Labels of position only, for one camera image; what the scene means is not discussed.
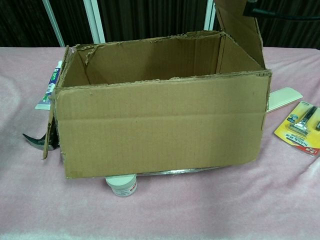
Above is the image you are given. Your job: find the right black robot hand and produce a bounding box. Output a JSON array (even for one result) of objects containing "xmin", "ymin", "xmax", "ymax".
[{"xmin": 242, "ymin": 0, "xmax": 258, "ymax": 18}]

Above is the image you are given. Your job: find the brown cardboard shipping box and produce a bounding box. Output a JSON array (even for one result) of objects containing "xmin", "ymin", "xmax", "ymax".
[{"xmin": 41, "ymin": 0, "xmax": 273, "ymax": 179}]

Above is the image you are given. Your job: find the dark pleated curtain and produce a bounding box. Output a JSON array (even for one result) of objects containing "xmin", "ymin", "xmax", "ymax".
[{"xmin": 0, "ymin": 0, "xmax": 320, "ymax": 48}]

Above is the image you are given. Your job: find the white flat plastic case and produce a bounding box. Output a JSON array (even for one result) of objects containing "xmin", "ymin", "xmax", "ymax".
[{"xmin": 266, "ymin": 86, "xmax": 304, "ymax": 114}]

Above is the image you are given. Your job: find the yellow razor blister pack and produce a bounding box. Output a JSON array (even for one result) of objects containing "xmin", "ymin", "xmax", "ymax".
[{"xmin": 273, "ymin": 101, "xmax": 320, "ymax": 158}]

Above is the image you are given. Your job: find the pink fuzzy tablecloth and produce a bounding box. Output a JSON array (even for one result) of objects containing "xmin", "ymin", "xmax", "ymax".
[{"xmin": 0, "ymin": 46, "xmax": 320, "ymax": 240}]

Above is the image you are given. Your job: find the small white plastic jar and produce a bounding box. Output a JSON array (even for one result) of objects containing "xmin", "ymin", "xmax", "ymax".
[{"xmin": 104, "ymin": 174, "xmax": 139, "ymax": 198}]

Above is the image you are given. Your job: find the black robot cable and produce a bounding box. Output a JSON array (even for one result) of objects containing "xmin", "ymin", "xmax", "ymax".
[{"xmin": 252, "ymin": 8, "xmax": 320, "ymax": 20}]

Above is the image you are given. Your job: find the wide white frame post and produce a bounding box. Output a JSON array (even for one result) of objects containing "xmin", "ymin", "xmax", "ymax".
[{"xmin": 83, "ymin": 0, "xmax": 106, "ymax": 44}]

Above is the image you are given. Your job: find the thin white frame post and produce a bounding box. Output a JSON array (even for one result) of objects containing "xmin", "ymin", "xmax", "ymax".
[{"xmin": 41, "ymin": 0, "xmax": 65, "ymax": 48}]

